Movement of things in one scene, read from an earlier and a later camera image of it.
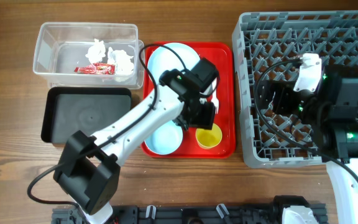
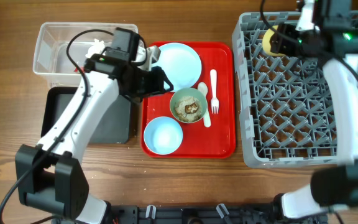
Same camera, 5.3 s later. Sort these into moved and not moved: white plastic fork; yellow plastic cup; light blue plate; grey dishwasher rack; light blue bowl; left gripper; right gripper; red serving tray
Moved: right gripper; left gripper; yellow plastic cup
Not moved: grey dishwasher rack; light blue bowl; red serving tray; white plastic fork; light blue plate
